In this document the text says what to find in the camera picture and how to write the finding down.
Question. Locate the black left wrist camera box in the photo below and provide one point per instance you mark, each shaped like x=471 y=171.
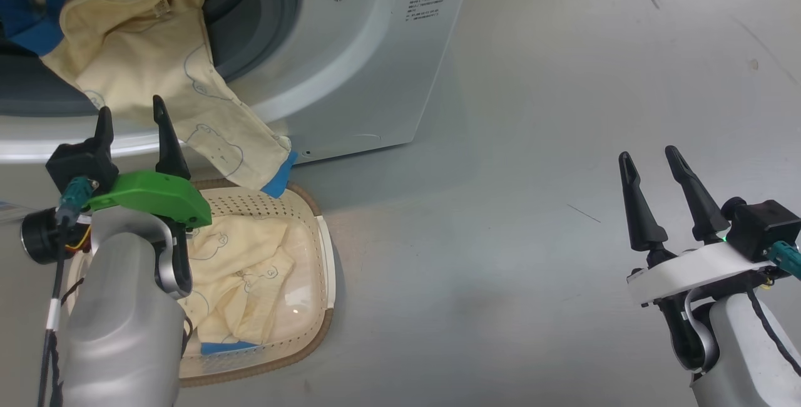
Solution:
x=81 y=163

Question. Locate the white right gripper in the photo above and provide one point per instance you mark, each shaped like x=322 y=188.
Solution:
x=688 y=275

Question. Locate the small printed text sticker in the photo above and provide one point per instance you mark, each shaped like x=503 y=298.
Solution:
x=424 y=5

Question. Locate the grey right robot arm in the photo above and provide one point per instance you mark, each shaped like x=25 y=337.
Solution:
x=738 y=344

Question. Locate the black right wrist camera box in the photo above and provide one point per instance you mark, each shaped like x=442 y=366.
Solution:
x=763 y=228

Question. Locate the grey rubber door gasket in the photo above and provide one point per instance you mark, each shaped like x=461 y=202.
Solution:
x=263 y=12

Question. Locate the white front-load washing machine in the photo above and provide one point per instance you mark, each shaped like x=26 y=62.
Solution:
x=375 y=81

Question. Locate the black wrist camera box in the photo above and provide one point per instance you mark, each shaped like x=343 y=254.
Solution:
x=763 y=228
x=81 y=163

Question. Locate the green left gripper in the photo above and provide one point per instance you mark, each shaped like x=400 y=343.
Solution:
x=156 y=197

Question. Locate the cream perforated laundry basket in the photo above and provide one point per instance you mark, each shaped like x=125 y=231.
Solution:
x=313 y=269

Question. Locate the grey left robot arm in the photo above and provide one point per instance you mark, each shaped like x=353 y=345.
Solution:
x=119 y=332

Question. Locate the cream garment with blue collar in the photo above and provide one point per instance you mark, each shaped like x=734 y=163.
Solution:
x=156 y=50

